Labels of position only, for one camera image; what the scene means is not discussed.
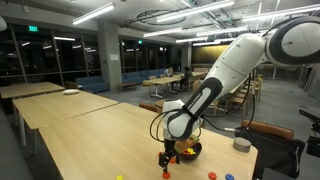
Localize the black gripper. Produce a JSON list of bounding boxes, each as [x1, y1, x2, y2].
[[158, 137, 182, 173]]

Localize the black bowl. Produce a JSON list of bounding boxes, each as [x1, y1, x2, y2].
[[179, 141, 203, 162]]

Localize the brown leather chair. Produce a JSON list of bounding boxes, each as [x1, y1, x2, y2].
[[138, 102, 158, 113], [240, 119, 296, 141]]

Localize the grey cylindrical container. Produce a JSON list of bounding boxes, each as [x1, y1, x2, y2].
[[232, 136, 252, 154]]

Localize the wooden chair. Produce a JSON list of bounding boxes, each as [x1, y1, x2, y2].
[[226, 89, 249, 116], [249, 74, 264, 103], [191, 80, 203, 93]]

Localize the wooden table white legs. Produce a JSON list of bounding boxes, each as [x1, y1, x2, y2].
[[148, 75, 183, 99]]

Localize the seated person dark clothes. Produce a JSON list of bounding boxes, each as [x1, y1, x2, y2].
[[181, 66, 194, 90]]

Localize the low wooden bench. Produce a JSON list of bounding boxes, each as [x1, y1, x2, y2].
[[117, 82, 138, 93]]

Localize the seated person light shirt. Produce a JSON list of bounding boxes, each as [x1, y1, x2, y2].
[[163, 66, 174, 78]]

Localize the blue sofa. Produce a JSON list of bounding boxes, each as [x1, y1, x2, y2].
[[75, 75, 110, 94], [121, 68, 166, 85]]

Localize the black bag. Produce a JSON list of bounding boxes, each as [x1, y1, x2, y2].
[[234, 126, 306, 179]]

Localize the white plate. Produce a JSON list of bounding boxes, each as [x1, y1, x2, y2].
[[62, 88, 80, 96]]

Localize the light wooden table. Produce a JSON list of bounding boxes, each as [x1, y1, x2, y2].
[[0, 81, 66, 116], [12, 89, 120, 156]]

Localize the white globe lamp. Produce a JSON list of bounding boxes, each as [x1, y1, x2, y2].
[[0, 15, 8, 33]]

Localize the golden wall mural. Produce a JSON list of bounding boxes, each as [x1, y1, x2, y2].
[[191, 44, 231, 65]]

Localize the black ceiling ring fixture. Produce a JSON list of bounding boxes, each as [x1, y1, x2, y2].
[[128, 9, 188, 27]]

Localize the black camera stand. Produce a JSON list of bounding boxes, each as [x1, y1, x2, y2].
[[298, 107, 320, 159]]

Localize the light behind glass wall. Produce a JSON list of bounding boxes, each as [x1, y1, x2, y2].
[[53, 36, 77, 42]]

